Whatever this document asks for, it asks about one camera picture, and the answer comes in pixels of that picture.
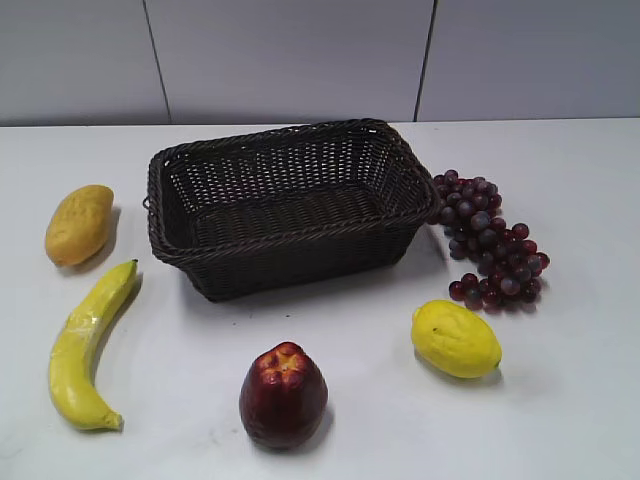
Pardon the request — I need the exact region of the yellow banana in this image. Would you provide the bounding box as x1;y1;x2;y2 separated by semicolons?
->
48;259;138;431

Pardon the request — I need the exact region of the dark woven wicker basket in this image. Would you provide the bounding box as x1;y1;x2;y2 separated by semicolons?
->
146;119;440;302

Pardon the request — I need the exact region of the dark red apple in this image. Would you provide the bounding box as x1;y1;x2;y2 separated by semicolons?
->
239;342;328;450

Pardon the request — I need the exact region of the yellow lemon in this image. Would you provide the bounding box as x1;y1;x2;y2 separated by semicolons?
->
410;300;502;379

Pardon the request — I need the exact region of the purple grape bunch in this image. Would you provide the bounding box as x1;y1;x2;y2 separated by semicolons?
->
433;169;550;313

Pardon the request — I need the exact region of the orange-yellow mango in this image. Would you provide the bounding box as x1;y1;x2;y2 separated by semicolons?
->
45;185;114;267

